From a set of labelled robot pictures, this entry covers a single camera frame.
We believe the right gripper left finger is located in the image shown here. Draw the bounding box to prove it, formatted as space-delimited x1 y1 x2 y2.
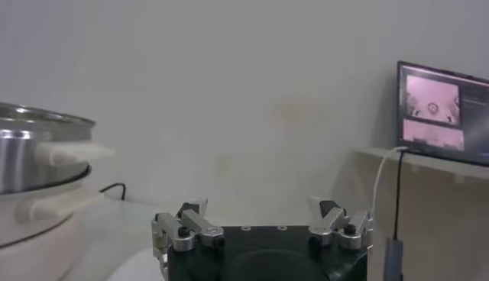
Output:
151 198 225 253

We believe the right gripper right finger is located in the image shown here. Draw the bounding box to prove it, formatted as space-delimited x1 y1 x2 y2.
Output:
307 196 374 251

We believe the stainless steel steamer basket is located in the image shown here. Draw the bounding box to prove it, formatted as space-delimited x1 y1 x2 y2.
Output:
0 102 115 195

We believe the black power adapter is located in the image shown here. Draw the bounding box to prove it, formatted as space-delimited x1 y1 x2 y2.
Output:
384 236 405 281

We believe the white round plate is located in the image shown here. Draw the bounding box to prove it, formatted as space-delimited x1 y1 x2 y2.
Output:
105 247 171 281

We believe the white side table with laptop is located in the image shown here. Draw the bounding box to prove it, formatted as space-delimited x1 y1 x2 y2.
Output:
355 147 489 281

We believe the cream electric pot base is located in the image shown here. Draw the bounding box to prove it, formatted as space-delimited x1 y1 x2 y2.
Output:
0 167 106 281

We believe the black laptop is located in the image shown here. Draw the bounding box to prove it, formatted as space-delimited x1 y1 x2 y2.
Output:
396 60 489 167

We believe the white laptop cable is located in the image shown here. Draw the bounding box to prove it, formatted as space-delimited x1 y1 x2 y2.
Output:
370 146 410 218

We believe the black laptop cable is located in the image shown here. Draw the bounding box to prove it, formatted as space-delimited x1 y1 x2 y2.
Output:
393 150 405 240

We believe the black pot power cord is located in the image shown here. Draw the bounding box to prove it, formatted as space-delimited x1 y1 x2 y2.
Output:
99 182 127 202

